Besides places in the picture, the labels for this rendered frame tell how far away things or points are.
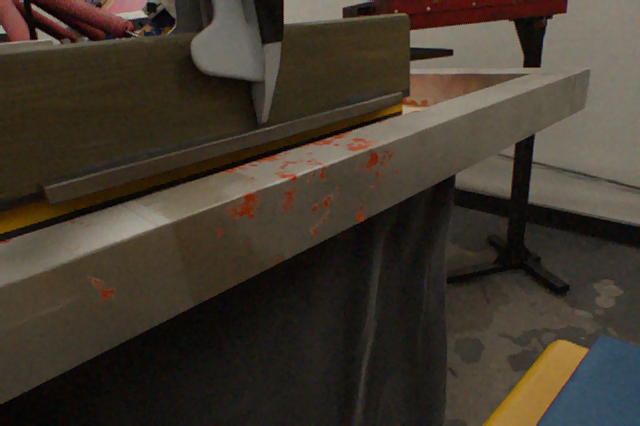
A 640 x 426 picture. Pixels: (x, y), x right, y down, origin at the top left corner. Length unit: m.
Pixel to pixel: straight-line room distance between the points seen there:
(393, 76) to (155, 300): 0.32
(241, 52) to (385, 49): 0.16
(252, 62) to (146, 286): 0.18
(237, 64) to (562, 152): 2.18
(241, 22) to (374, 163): 0.13
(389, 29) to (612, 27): 1.89
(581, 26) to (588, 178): 0.67
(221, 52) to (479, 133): 0.17
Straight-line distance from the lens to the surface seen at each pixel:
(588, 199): 2.42
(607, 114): 2.30
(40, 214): 0.29
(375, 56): 0.41
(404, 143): 0.25
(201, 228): 0.17
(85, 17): 1.42
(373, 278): 0.42
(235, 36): 0.30
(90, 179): 0.27
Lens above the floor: 1.05
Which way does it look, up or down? 24 degrees down
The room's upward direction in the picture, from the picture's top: 6 degrees counter-clockwise
